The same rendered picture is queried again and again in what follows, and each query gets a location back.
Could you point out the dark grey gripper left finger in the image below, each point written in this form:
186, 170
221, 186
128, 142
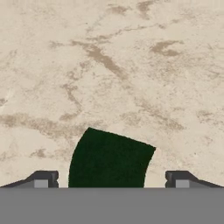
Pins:
43, 178

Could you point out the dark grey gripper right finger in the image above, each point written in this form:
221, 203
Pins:
180, 178

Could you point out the dark green sponge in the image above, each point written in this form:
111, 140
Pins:
108, 160

